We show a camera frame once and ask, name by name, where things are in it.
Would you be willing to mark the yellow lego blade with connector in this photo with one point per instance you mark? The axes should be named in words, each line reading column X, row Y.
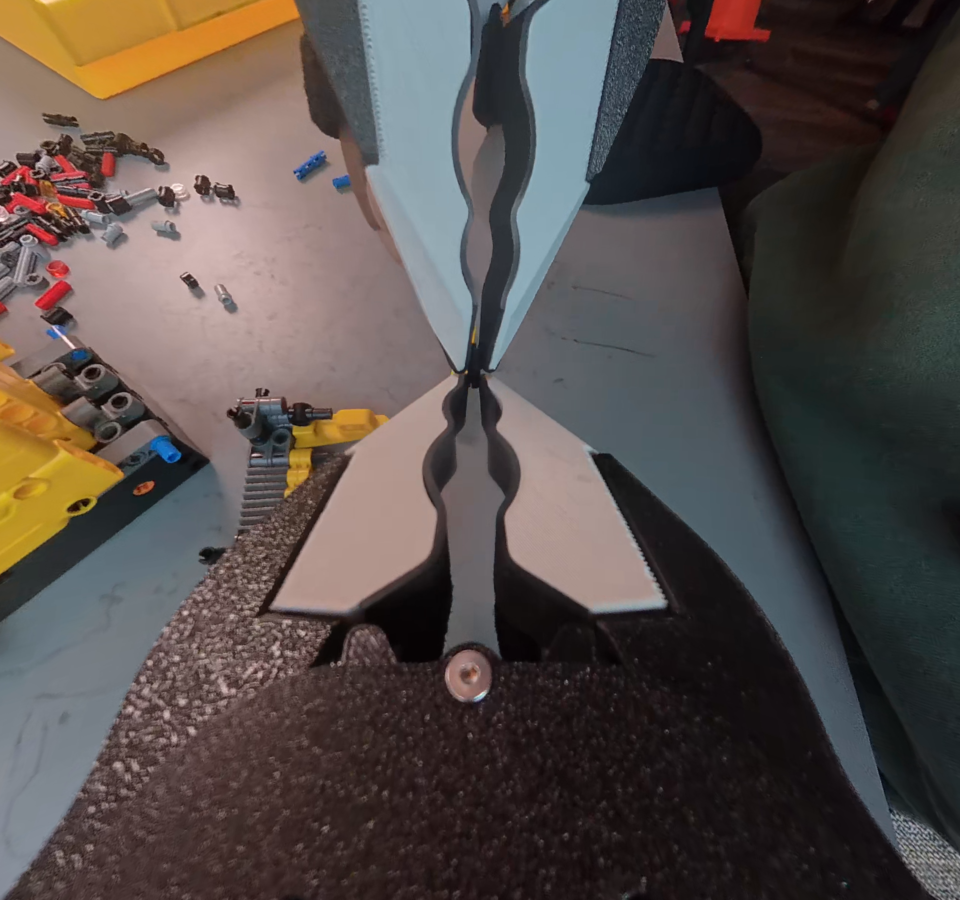
column 345, row 424

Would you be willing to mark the person's right hand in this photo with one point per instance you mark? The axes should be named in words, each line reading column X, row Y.
column 360, row 187

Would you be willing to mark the pile of small lego pins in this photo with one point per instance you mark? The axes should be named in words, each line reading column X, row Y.
column 67, row 202

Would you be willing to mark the thin black lego pin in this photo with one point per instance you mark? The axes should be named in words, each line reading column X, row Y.
column 211, row 555

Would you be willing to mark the yellow plastic bin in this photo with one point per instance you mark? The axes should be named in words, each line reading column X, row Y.
column 150, row 22

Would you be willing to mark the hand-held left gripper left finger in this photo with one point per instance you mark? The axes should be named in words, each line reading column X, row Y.
column 360, row 540

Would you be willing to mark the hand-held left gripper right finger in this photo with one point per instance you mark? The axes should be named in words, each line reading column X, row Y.
column 577, row 540

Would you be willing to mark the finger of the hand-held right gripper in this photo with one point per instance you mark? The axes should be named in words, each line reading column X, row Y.
column 412, row 127
column 570, row 90

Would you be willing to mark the person's green sweater torso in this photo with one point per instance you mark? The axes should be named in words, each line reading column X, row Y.
column 862, row 390

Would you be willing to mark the yellow black lego robot model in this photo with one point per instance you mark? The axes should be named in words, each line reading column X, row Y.
column 45, row 465

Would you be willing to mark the yellow lego beam with holes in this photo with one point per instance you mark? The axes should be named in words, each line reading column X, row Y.
column 476, row 335

